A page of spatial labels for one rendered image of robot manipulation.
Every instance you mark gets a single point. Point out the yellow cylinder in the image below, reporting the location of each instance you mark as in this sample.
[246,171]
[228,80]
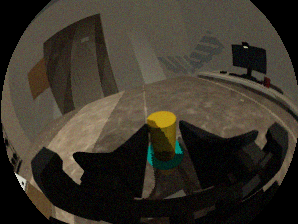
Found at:
[162,131]

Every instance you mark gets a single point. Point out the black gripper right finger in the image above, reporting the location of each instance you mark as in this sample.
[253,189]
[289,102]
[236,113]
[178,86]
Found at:
[210,153]

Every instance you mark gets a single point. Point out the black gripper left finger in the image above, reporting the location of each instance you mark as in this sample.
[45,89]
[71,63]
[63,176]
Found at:
[128,162]

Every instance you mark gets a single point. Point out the cyan circle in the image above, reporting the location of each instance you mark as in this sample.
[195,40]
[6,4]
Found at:
[174,162]

